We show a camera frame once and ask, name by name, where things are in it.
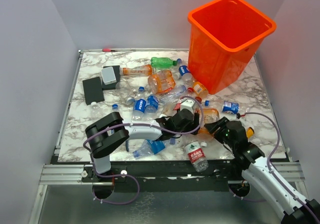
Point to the small orange juice bottle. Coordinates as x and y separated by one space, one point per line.
199 89

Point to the crushed clear blue-cap bottle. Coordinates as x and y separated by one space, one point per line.
173 94

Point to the crushed blue label water bottle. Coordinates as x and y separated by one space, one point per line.
152 147

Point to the aluminium frame rail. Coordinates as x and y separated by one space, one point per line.
65 174

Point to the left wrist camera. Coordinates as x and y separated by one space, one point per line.
187 104

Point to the white box device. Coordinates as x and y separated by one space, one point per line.
108 75

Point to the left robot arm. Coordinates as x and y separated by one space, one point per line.
108 133

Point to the tall orange label tea bottle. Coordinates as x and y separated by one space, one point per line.
142 70

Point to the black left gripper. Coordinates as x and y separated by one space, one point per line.
195 122

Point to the black flat block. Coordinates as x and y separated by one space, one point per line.
118 76
93 91

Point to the small Pepsi bottle left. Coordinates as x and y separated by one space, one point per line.
116 108

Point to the black flat block rear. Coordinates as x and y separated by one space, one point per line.
118 76

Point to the Pocari Sweat bottle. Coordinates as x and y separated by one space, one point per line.
151 107

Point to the red marker pen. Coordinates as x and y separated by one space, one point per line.
107 50

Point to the yellow utility knife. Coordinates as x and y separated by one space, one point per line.
250 132

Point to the Starbucks coffee bottle green cap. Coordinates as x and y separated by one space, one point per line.
168 110

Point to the Pepsi bottle centre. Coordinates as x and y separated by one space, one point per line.
138 110

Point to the blue handled pliers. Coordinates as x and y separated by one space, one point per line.
127 145

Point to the green plastic bottle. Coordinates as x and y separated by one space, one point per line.
162 62

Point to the orange label bottle right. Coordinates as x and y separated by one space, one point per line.
211 115

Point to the red label water bottle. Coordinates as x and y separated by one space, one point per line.
196 156

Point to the black flat block front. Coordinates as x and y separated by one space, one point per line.
93 91

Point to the Pepsi bottle beside bin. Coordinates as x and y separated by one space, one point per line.
184 70

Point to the Pepsi bottle right side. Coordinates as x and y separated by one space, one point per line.
223 106

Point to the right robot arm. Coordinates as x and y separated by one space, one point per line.
291 206

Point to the large orange label jug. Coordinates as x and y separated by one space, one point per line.
161 82

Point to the clear jar metal lid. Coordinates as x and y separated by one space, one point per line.
125 93

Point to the clear white-cap bottle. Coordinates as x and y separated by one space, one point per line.
96 112

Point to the orange plastic bin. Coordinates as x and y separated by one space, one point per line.
225 34

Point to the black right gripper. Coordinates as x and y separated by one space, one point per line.
217 124

